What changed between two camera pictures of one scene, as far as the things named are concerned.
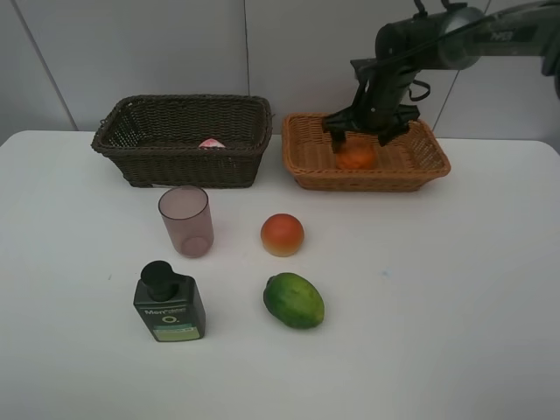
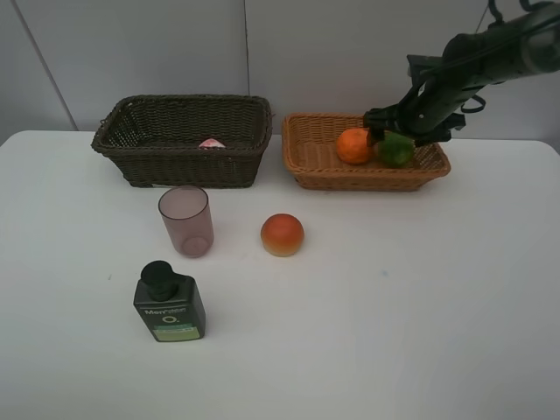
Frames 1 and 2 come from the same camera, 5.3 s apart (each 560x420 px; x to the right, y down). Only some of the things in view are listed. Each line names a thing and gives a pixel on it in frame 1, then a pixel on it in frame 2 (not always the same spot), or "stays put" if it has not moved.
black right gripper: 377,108 → 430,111
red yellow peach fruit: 282,234 stays put
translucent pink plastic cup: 187,213 stays put
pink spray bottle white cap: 211,143 stays put
